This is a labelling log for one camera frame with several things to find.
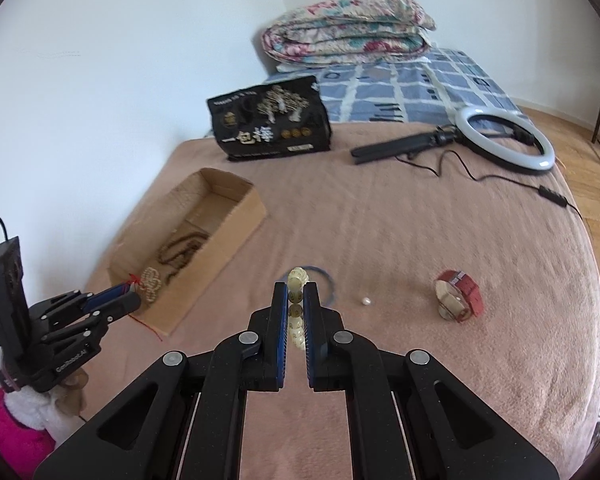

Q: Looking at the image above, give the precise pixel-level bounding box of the blue plaid bedsheet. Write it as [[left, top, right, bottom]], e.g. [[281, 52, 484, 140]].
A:
[[262, 49, 523, 123]]

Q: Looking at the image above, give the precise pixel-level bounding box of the thin blue bangle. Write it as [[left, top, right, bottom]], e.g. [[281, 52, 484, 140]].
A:
[[280, 265, 337, 306]]

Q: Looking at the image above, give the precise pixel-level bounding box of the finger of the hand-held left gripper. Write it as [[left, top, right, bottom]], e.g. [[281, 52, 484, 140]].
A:
[[29, 283, 137, 324], [42, 292, 143, 346]]

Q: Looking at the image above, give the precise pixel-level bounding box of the person's left forearm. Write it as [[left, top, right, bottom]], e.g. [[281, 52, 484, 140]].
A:
[[0, 360, 88, 477]]

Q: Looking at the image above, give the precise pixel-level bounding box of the folded floral quilt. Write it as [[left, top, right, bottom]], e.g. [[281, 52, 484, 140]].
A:
[[261, 0, 437, 67]]

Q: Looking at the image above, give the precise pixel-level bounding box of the white ring light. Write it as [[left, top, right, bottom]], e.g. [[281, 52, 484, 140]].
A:
[[452, 106, 556, 175]]

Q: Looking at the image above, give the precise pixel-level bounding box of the black folded tripod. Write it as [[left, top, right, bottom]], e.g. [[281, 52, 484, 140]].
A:
[[351, 127, 463, 166]]

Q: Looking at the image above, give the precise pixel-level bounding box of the black snack bag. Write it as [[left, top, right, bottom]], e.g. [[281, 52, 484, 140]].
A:
[[206, 76, 332, 163]]

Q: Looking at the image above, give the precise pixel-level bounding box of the pink-brown blanket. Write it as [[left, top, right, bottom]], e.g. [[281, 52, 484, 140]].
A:
[[82, 119, 600, 480]]

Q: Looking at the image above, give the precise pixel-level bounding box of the person's left hand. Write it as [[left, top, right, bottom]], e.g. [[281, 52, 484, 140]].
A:
[[54, 369, 90, 417]]

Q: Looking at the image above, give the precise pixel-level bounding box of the cream bead bracelet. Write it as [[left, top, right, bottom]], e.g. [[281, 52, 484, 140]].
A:
[[287, 267, 309, 353]]

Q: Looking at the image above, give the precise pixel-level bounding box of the black ring light cable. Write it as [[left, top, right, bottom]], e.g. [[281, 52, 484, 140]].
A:
[[394, 149, 593, 228]]

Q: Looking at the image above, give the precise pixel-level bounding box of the small red box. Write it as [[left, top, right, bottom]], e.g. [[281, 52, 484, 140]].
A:
[[434, 269, 483, 322]]

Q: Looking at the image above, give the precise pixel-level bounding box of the dark bead necklace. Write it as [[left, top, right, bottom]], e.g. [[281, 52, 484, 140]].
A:
[[157, 230, 211, 286]]

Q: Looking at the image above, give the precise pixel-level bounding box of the cardboard box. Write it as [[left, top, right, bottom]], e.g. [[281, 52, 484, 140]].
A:
[[107, 167, 268, 337]]

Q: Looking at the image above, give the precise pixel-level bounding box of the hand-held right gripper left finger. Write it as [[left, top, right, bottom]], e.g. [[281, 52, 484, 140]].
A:
[[32, 281, 291, 480]]

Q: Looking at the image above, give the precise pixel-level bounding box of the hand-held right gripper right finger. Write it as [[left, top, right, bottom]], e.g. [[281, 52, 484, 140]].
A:
[[302, 281, 563, 480]]

